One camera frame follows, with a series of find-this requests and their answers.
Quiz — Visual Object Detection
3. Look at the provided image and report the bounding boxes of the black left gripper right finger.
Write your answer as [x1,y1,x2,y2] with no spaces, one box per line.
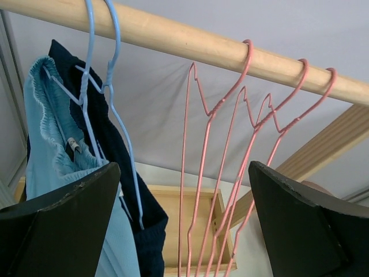
[248,161,368,276]

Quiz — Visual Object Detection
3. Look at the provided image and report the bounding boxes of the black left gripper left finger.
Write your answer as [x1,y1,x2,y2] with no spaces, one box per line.
[1,163,121,276]

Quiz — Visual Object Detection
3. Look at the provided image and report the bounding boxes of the navy blue shorts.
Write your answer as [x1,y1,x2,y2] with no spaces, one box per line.
[47,39,170,277]

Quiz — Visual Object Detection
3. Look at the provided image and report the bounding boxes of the pink hanger of green shorts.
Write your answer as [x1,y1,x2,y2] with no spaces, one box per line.
[224,67,338,277]

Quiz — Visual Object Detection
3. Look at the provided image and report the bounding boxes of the pink hanger of teal shorts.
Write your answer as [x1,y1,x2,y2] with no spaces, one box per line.
[204,58,309,276]

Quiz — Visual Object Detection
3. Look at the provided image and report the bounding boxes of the pink hanger of black shorts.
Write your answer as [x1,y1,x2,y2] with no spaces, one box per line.
[177,39,255,277]

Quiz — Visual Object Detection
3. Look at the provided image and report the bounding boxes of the light blue shorts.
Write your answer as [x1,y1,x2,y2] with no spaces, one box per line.
[24,56,140,276]

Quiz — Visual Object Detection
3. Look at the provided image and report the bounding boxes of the blue hanger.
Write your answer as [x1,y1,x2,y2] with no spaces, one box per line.
[75,0,145,231]
[49,1,103,166]

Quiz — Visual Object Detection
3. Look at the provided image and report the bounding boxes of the translucent pink plastic basket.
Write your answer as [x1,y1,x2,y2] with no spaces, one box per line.
[300,181,336,200]

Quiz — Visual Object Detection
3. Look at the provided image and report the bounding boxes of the wooden clothes rack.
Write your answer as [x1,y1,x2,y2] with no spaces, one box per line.
[1,1,368,276]

